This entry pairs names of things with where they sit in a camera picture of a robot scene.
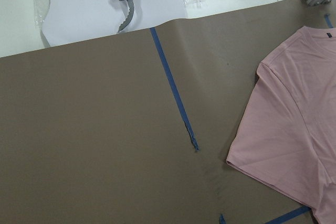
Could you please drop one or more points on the brown table cover mat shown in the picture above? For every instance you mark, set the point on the brown table cover mat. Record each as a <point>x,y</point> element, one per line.
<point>135,128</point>

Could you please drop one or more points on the pink Snoopy t-shirt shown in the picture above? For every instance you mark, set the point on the pink Snoopy t-shirt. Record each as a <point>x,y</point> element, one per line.
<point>286,138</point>

